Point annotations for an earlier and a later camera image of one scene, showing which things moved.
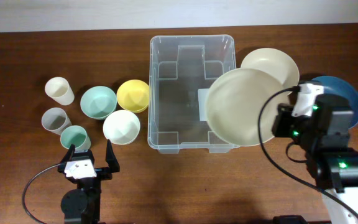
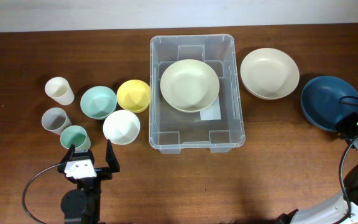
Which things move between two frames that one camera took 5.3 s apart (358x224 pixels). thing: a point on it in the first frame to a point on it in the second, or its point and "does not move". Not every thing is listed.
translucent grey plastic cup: [55, 120] does not move
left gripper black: [105, 173] does not move
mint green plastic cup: [76, 135] does not move
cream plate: [234, 101] to [189, 85]
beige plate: [275, 63] does not move
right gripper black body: [292, 127] to [350, 126]
